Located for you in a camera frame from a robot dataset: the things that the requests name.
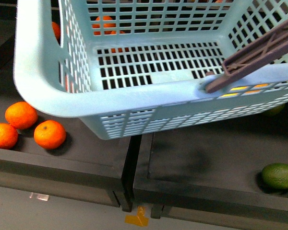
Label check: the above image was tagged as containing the light blue plastic basket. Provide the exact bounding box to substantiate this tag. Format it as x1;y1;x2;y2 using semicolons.
14;0;288;139

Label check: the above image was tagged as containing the brown basket handle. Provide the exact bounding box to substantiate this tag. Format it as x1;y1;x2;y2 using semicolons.
205;19;288;93

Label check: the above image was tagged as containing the orange mandarin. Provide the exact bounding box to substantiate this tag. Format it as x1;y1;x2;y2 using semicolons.
34;120;66;150
109;30;130;54
0;123;18;150
5;102;38;130
92;15;116;35
52;22;60;40

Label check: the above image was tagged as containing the dark wooden display stand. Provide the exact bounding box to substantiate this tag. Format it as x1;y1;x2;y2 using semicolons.
0;0;288;230

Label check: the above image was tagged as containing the yellow floor tape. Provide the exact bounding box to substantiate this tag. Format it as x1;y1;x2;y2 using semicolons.
124;206;149;227

